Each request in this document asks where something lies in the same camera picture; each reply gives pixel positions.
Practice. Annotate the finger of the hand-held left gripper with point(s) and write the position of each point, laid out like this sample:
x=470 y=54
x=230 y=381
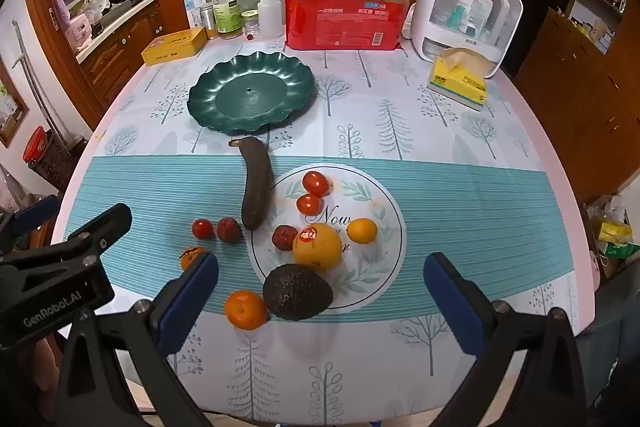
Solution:
x=35 y=213
x=107 y=224

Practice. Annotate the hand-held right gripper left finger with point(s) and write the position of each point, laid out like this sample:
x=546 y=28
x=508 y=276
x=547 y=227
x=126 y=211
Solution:
x=192 y=297

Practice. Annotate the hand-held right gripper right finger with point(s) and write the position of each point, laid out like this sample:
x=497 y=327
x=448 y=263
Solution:
x=450 y=307

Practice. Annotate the small orange with dark marks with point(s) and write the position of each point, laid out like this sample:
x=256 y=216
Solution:
x=189 y=257

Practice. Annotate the orange mandarin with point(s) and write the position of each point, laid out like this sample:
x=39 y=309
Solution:
x=245 y=311

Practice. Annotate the red cherry tomato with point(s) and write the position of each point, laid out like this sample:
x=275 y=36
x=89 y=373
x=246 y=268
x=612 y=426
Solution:
x=308 y=204
x=202 y=229
x=316 y=183

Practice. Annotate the dark avocado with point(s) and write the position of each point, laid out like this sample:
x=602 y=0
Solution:
x=297 y=293

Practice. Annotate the small yellow citrus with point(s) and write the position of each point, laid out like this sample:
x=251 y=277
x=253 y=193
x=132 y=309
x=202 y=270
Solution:
x=362 y=230

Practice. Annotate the dark brown overripe banana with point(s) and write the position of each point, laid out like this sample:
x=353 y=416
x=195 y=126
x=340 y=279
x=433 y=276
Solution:
x=255 y=192

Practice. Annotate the large orange with sticker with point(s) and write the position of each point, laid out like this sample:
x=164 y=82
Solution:
x=320 y=252

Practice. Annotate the dark green scalloped plate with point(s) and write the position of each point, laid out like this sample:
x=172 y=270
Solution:
x=250 y=97

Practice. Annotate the wooden kitchen counter cabinet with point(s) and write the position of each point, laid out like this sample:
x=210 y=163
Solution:
x=120 y=52

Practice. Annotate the white plastic bag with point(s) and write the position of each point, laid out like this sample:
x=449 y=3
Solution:
x=612 y=232

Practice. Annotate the pink kitchen appliance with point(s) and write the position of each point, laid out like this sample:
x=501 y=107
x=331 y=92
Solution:
x=79 y=34

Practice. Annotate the yellow tin box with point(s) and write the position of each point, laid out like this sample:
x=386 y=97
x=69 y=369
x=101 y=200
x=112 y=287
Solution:
x=172 y=48

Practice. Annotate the purple cloth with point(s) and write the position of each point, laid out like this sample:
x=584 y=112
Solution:
x=61 y=9

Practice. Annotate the yellow tissue pack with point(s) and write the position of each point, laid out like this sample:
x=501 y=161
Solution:
x=457 y=84

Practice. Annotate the small metal can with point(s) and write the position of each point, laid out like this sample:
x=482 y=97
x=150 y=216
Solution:
x=207 y=22

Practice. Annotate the white and blue carton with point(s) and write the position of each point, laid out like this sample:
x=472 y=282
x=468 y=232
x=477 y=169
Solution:
x=194 y=7

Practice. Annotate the glass bottle with green label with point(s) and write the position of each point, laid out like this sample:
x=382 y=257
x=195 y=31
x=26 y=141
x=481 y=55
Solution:
x=228 y=14

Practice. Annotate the small glass jar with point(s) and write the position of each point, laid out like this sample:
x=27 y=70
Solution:
x=250 y=24

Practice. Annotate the wooden shelf cabinet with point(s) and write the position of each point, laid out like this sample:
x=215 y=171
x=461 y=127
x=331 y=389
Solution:
x=565 y=82

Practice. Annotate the white squeeze bottle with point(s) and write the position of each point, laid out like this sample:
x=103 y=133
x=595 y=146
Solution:
x=269 y=17

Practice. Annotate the white storage box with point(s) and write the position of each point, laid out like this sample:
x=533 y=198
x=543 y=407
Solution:
x=435 y=7

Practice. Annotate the red pack of paper cups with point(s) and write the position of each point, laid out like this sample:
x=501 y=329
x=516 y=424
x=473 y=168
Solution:
x=345 y=24

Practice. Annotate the wooden picture frame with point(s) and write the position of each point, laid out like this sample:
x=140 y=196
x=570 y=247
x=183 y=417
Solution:
x=15 y=107

